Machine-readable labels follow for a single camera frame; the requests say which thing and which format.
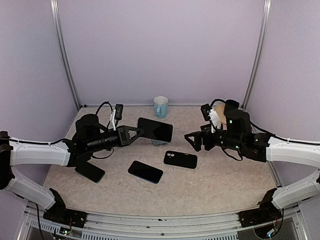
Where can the light blue phone case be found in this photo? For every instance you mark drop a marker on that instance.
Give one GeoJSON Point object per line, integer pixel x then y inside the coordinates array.
{"type": "Point", "coordinates": [158, 142]}

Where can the dark green cup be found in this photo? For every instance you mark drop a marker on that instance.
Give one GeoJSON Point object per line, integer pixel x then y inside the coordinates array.
{"type": "Point", "coordinates": [230, 105]}

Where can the black phone white edge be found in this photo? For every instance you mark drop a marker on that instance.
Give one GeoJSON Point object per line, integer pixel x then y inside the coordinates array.
{"type": "Point", "coordinates": [155, 130]}

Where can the black phone blue edge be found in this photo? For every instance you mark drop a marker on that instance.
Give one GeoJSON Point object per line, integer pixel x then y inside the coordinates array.
{"type": "Point", "coordinates": [145, 172]}

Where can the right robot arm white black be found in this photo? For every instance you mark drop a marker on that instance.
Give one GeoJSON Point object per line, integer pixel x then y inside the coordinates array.
{"type": "Point", "coordinates": [263, 146]}

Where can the black phone left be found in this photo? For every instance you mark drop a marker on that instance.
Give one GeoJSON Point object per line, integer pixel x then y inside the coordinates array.
{"type": "Point", "coordinates": [90, 171]}

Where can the light blue mug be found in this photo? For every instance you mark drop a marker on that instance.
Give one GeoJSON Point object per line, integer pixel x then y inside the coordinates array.
{"type": "Point", "coordinates": [160, 104]}

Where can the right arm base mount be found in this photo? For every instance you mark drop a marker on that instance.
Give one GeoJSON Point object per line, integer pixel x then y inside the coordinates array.
{"type": "Point", "coordinates": [266, 212]}

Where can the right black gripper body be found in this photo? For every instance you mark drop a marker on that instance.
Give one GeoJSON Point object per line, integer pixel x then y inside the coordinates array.
{"type": "Point", "coordinates": [210, 143]}

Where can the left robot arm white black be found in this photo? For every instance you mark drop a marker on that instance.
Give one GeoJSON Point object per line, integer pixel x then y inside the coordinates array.
{"type": "Point", "coordinates": [90, 137]}

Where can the right aluminium frame post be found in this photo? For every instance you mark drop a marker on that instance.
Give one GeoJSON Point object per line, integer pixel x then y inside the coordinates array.
{"type": "Point", "coordinates": [258, 53]}

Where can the beige plate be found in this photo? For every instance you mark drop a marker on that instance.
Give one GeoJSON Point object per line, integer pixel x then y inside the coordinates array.
{"type": "Point", "coordinates": [220, 112]}

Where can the left aluminium frame post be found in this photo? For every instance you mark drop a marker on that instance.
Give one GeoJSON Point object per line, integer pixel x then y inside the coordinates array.
{"type": "Point", "coordinates": [63, 53]}

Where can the aluminium frame post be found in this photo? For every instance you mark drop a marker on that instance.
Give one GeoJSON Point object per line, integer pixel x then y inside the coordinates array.
{"type": "Point", "coordinates": [258, 53]}
{"type": "Point", "coordinates": [63, 53]}

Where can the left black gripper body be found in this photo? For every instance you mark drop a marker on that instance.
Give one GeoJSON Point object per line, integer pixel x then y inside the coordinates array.
{"type": "Point", "coordinates": [122, 138]}

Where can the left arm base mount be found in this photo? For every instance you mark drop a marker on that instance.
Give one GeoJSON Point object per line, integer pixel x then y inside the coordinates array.
{"type": "Point", "coordinates": [58, 213]}

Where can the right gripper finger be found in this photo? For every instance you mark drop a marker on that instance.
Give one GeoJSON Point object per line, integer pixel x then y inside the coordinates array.
{"type": "Point", "coordinates": [195, 137]}
{"type": "Point", "coordinates": [196, 143]}

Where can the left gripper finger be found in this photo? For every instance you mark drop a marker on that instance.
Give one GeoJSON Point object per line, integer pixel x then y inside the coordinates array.
{"type": "Point", "coordinates": [135, 130]}
{"type": "Point", "coordinates": [128, 140]}

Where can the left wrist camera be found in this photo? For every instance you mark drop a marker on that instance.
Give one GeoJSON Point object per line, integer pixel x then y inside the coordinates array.
{"type": "Point", "coordinates": [116, 116]}

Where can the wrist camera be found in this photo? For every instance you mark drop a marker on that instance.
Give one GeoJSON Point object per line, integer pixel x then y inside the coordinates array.
{"type": "Point", "coordinates": [116, 116]}
{"type": "Point", "coordinates": [211, 116]}

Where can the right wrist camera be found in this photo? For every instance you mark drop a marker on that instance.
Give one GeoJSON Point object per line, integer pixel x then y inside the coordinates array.
{"type": "Point", "coordinates": [211, 116]}

